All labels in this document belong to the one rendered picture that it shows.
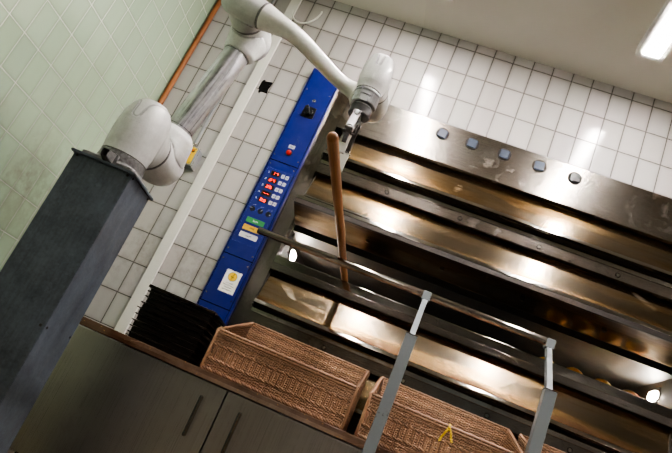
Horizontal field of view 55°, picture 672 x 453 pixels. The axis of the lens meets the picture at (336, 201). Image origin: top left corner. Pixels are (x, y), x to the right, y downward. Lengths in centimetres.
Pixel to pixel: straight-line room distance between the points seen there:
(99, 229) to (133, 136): 32
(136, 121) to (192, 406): 97
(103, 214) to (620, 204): 225
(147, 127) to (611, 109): 224
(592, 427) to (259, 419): 137
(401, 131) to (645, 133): 117
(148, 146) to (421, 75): 167
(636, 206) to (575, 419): 101
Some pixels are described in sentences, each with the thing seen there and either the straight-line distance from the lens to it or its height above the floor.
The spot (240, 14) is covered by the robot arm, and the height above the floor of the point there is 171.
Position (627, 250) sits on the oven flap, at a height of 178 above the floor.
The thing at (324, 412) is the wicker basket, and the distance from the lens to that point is 230.
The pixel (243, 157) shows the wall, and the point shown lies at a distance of 316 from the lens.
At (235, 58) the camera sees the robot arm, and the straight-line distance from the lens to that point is 245.
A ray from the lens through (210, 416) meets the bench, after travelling 230.
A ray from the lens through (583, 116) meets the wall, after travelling 337.
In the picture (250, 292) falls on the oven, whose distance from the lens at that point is 291.
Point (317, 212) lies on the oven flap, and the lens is 286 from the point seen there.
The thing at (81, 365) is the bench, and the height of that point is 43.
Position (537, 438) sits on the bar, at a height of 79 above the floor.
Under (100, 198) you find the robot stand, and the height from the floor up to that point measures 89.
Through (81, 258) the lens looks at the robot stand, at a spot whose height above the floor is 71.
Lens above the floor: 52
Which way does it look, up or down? 19 degrees up
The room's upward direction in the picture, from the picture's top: 24 degrees clockwise
